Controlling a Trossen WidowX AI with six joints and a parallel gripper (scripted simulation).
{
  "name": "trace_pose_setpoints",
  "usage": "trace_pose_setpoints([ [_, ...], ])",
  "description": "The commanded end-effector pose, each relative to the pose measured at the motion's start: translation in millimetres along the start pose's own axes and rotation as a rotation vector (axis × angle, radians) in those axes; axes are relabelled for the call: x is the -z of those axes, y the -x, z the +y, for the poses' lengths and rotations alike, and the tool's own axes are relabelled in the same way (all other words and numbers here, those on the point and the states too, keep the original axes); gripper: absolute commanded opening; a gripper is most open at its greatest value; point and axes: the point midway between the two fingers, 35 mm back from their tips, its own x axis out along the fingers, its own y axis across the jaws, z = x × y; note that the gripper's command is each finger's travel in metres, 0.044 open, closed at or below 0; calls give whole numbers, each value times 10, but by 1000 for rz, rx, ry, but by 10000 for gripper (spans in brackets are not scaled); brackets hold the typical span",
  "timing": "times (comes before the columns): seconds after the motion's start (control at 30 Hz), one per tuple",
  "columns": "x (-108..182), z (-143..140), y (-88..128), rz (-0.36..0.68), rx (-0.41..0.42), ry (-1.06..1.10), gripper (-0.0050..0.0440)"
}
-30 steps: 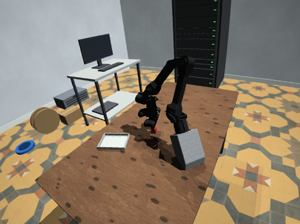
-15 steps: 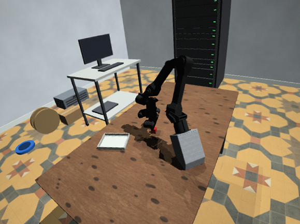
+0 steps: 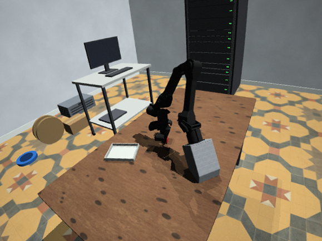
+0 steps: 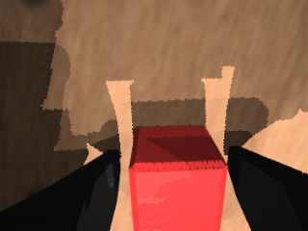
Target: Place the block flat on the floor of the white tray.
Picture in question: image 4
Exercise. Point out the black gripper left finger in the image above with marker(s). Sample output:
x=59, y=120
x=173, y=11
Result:
x=84, y=200

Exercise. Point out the red block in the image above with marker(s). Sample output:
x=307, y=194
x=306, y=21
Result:
x=177, y=179

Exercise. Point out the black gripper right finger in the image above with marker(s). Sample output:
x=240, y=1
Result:
x=273, y=196

